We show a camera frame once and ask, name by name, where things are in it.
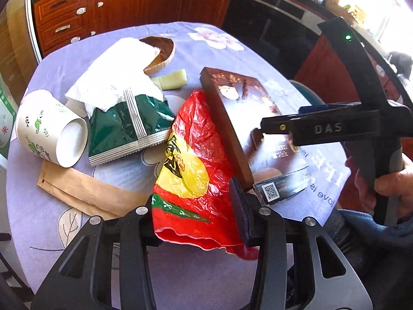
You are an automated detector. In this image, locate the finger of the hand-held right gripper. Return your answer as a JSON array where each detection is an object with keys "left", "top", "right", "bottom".
[
  {"left": 261, "top": 107, "right": 379, "bottom": 146},
  {"left": 298, "top": 103, "right": 363, "bottom": 116}
]

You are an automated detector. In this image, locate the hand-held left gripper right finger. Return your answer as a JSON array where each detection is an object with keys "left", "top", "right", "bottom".
[{"left": 228, "top": 177, "right": 373, "bottom": 310}]

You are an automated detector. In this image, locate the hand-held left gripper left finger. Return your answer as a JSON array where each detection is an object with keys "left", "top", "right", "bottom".
[{"left": 30, "top": 197, "right": 163, "bottom": 310}]

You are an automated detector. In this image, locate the red yellow plastic bag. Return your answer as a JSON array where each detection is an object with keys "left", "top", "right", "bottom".
[{"left": 152, "top": 90, "right": 260, "bottom": 261}]

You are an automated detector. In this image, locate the brown chocolate box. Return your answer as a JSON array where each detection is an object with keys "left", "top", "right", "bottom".
[{"left": 200, "top": 67, "right": 281, "bottom": 192}]

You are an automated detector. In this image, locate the brown coconut shell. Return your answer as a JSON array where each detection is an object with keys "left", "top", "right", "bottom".
[{"left": 139, "top": 36, "right": 176, "bottom": 76}]

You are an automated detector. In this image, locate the person's right forearm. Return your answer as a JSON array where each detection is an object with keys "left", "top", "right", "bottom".
[{"left": 323, "top": 208, "right": 413, "bottom": 310}]

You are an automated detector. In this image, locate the person's right hand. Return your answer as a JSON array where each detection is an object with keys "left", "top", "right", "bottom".
[{"left": 345, "top": 157, "right": 413, "bottom": 225}]

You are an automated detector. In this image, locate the printed glossy plastic bag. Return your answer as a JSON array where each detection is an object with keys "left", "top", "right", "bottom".
[{"left": 245, "top": 77, "right": 352, "bottom": 214}]

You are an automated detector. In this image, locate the small black box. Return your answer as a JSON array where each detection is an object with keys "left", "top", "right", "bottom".
[{"left": 253, "top": 166, "right": 315, "bottom": 205}]

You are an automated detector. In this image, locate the brown paper envelope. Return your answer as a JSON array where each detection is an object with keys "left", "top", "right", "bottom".
[{"left": 37, "top": 161, "right": 152, "bottom": 218}]

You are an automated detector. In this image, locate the black built-in oven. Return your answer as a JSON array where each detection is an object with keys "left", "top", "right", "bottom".
[{"left": 221, "top": 0, "right": 326, "bottom": 72}]

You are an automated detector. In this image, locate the green snack packet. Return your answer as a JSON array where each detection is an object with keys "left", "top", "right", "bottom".
[{"left": 88, "top": 88, "right": 176, "bottom": 167}]

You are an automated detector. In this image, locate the white green paper cup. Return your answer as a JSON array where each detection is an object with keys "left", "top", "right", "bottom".
[{"left": 15, "top": 89, "right": 88, "bottom": 168}]

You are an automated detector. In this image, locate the pale green melon peel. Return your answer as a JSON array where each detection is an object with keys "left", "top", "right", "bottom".
[{"left": 150, "top": 68, "right": 188, "bottom": 91}]

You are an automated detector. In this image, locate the white paper napkin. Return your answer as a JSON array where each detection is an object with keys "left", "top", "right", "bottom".
[{"left": 65, "top": 37, "right": 165, "bottom": 117}]

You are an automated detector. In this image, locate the green white carton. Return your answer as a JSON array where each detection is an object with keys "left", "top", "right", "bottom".
[{"left": 0, "top": 81, "right": 17, "bottom": 159}]

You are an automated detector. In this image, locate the light wooden door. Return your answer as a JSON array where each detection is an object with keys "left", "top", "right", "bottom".
[{"left": 0, "top": 0, "right": 42, "bottom": 104}]

